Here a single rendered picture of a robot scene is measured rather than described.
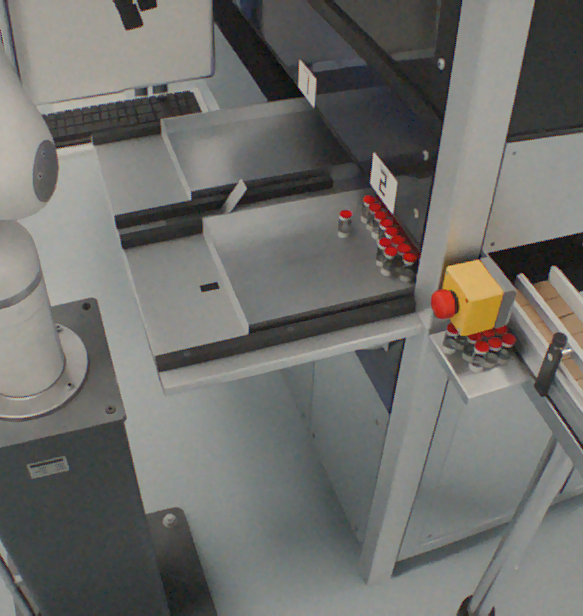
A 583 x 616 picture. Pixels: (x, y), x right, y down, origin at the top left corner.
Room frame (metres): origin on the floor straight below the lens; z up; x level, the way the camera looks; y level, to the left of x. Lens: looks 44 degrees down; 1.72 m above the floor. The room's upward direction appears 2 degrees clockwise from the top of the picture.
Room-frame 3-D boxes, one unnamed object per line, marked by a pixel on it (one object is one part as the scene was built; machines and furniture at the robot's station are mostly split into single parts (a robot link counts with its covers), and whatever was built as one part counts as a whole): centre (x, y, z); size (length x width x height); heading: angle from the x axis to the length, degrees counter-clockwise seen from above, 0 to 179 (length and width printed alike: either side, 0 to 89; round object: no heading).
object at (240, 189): (1.07, 0.15, 0.91); 0.14 x 0.03 x 0.06; 112
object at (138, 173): (1.10, 0.07, 0.87); 0.70 x 0.48 x 0.02; 21
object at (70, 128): (1.51, 0.42, 0.82); 0.40 x 0.14 x 0.02; 109
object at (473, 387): (0.78, -0.30, 0.87); 0.14 x 0.13 x 0.02; 111
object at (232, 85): (1.80, 0.17, 0.73); 1.98 x 0.01 x 0.25; 21
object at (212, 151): (1.28, 0.07, 0.90); 0.34 x 0.26 x 0.04; 111
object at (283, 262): (0.97, -0.05, 0.90); 0.34 x 0.26 x 0.04; 111
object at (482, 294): (0.77, -0.25, 0.99); 0.08 x 0.07 x 0.07; 111
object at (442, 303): (0.76, -0.21, 0.99); 0.04 x 0.04 x 0.04; 21
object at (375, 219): (1.01, -0.15, 0.91); 0.18 x 0.02 x 0.05; 21
